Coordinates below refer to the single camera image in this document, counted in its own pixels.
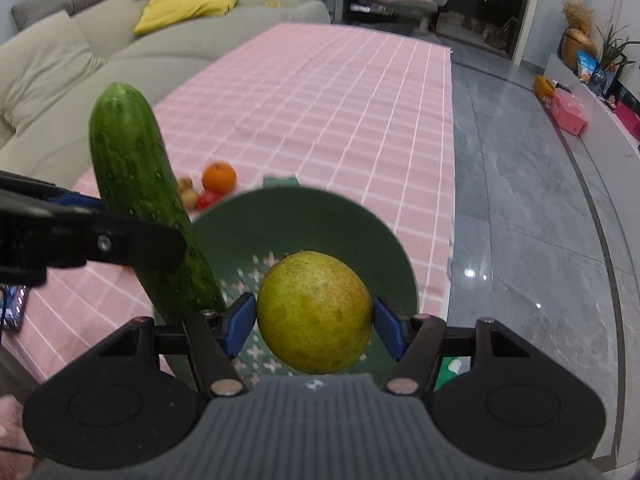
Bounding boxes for green cucumber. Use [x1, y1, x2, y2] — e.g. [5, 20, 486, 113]
[89, 82, 227, 324]

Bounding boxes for yellow-green pear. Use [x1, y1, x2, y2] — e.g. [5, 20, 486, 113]
[256, 250, 373, 375]

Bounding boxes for green colander bowl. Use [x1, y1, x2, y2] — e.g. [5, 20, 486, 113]
[152, 174, 420, 391]

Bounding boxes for brown longan top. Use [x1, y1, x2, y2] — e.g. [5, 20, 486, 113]
[177, 177, 193, 193]

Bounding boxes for brown longan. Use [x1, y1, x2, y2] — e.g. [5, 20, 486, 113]
[177, 177, 193, 193]
[180, 188, 200, 211]

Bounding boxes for small red tomato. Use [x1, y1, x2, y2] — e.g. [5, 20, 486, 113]
[195, 190, 224, 211]

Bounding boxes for orange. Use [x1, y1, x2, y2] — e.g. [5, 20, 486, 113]
[201, 162, 238, 195]

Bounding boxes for beige sofa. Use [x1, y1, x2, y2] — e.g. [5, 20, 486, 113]
[1, 0, 330, 188]

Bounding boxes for smartphone with lit screen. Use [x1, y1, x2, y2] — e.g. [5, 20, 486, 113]
[1, 285, 29, 333]

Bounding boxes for beige back cushion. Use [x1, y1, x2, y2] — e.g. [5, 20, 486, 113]
[1, 11, 103, 134]

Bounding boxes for yellow cushion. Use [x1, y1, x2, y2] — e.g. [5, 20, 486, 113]
[134, 0, 239, 36]

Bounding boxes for pink checked cloth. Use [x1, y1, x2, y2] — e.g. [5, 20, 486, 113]
[0, 22, 457, 386]

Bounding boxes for pink tissue box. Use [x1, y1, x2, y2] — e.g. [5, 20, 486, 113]
[550, 89, 588, 136]

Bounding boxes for white tv console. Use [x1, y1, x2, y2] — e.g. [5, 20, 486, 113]
[544, 53, 639, 185]

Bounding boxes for orange box on floor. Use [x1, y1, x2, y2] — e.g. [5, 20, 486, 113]
[533, 75, 555, 104]

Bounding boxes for magenta box on console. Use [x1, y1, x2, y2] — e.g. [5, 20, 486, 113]
[614, 102, 640, 140]

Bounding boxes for blue snack bag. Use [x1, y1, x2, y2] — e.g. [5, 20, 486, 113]
[576, 50, 598, 84]

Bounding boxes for golden vase dried flowers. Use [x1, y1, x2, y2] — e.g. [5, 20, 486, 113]
[561, 0, 598, 70]

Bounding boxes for green potted plant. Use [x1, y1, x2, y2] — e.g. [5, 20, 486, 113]
[597, 25, 639, 70]

